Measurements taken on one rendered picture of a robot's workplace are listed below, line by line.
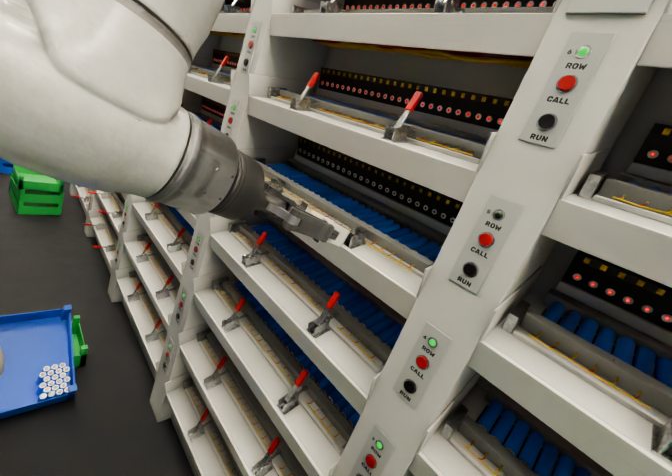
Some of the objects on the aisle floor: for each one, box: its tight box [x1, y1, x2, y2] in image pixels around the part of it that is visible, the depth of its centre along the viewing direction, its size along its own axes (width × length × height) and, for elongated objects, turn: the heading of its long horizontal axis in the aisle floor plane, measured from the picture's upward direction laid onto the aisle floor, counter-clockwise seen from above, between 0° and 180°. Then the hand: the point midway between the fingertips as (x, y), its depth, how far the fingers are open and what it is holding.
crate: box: [71, 315, 88, 368], centre depth 107 cm, size 30×20×8 cm
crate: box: [0, 305, 77, 419], centre depth 98 cm, size 30×20×8 cm
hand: (325, 228), depth 49 cm, fingers open, 3 cm apart
